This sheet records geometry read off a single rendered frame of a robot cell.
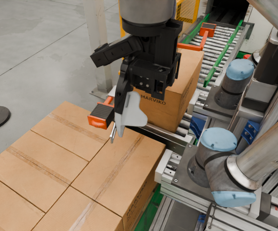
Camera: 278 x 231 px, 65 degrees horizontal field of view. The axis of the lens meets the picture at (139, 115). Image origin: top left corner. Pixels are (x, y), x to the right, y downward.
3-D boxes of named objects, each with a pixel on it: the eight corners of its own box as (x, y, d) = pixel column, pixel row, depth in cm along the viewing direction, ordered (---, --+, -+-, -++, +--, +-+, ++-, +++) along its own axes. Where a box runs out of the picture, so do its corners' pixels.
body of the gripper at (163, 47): (162, 105, 36) (169, 35, 28) (117, 90, 39) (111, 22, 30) (177, 80, 41) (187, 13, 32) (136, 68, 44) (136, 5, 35)
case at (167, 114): (156, 79, 218) (158, 41, 190) (195, 90, 206) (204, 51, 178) (128, 118, 180) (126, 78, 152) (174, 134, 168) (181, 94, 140)
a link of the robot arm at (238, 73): (216, 84, 116) (223, 62, 106) (233, 75, 121) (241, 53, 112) (235, 96, 109) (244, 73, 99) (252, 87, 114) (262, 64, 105)
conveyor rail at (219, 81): (241, 37, 314) (246, 24, 300) (245, 38, 312) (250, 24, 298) (180, 153, 173) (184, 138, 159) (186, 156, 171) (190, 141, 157)
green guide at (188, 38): (202, 18, 325) (203, 12, 318) (208, 19, 321) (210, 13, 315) (152, 71, 227) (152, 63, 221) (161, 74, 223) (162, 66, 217)
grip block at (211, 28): (201, 30, 141) (202, 22, 138) (214, 32, 139) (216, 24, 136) (198, 35, 136) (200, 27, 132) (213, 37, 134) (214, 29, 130)
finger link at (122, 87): (117, 115, 36) (131, 63, 34) (109, 112, 37) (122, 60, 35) (129, 112, 41) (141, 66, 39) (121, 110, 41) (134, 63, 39)
